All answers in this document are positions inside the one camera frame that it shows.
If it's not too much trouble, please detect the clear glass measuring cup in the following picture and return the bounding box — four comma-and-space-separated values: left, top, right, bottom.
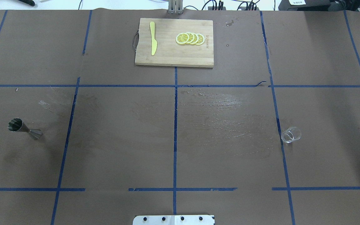
281, 127, 302, 143

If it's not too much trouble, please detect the wooden cutting board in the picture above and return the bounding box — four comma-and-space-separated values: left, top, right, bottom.
135, 17, 214, 68

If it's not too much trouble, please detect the yellow plastic knife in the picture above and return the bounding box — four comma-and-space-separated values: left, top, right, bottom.
149, 21, 158, 56

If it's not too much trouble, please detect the lemon slice one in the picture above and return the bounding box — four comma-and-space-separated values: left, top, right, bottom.
175, 32, 190, 45

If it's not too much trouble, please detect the lemon slice four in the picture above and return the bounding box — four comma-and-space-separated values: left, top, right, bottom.
195, 34, 205, 46

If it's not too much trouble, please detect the lemon slice three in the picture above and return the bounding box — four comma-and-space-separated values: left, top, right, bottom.
190, 33, 199, 45

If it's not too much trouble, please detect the lemon slice two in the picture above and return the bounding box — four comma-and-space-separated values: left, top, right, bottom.
186, 32, 196, 44

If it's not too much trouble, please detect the black box with label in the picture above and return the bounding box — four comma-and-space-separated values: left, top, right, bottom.
278, 0, 331, 11

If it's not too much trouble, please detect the aluminium frame post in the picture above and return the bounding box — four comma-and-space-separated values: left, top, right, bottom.
167, 0, 184, 15

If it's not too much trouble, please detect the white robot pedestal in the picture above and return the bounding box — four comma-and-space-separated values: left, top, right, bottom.
132, 215, 215, 225

